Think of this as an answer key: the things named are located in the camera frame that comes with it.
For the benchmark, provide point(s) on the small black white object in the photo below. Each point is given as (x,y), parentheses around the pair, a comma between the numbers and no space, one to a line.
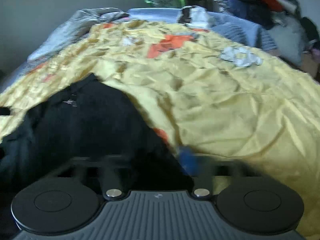
(195,17)

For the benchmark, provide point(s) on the black pants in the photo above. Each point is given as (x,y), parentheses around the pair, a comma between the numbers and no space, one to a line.
(86,119)

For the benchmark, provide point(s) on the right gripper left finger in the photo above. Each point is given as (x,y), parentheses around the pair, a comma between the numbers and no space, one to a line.
(69,197)

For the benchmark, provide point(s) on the pile of clothes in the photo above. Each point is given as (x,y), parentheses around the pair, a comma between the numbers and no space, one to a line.
(293,34)

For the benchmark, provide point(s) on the grey white crumpled sheet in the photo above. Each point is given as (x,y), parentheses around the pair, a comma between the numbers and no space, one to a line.
(78,25)

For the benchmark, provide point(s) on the white crumpled cloth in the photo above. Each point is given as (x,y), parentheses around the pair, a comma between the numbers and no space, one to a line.
(240,57)

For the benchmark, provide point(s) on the green plastic chair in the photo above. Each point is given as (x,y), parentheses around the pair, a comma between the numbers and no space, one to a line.
(166,4)

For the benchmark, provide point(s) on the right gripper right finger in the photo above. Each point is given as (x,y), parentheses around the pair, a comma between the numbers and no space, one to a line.
(244,197)

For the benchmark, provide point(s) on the yellow floral bed quilt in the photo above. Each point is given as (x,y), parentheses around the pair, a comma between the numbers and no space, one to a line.
(266,115)

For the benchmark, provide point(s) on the black bag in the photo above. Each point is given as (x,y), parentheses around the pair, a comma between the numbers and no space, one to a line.
(207,4)

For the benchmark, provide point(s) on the blue striped blanket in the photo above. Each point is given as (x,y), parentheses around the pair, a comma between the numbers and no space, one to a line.
(228,26)

